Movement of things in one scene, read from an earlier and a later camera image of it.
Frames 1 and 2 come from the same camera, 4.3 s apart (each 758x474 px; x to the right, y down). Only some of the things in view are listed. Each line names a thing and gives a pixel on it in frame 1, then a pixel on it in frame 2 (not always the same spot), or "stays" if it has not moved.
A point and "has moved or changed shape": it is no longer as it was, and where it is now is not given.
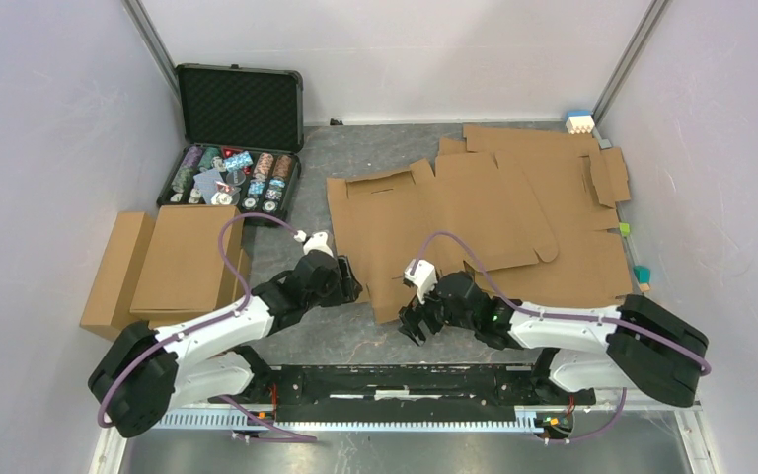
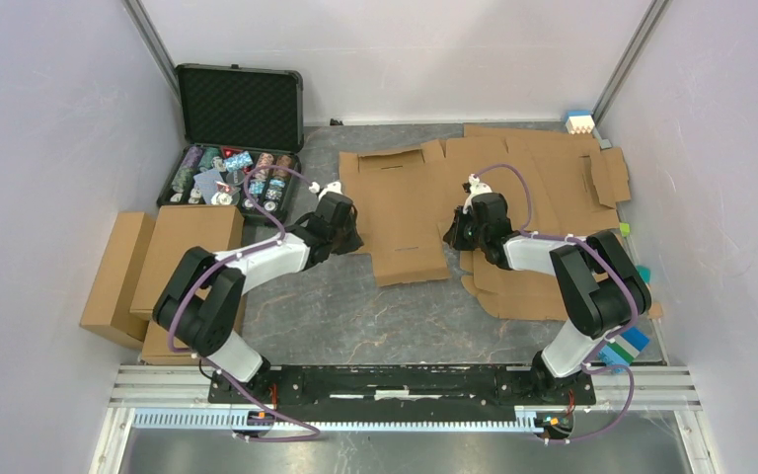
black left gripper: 347,288 to 354,241
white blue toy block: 579,121 stays
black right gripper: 410,317 to 453,236
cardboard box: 484,208 has moved or changed shape
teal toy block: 643,274 stays
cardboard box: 108,309 stays
